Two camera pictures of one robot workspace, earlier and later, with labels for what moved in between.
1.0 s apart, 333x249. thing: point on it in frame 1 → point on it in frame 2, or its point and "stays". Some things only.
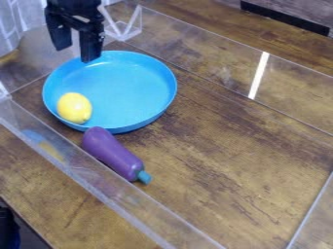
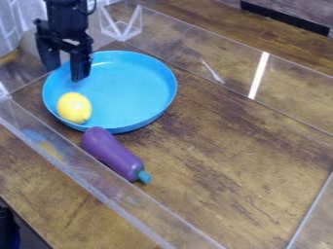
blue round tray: [128, 87] stays
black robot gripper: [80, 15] → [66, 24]
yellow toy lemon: [74, 107] stays
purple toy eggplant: [106, 151] stays
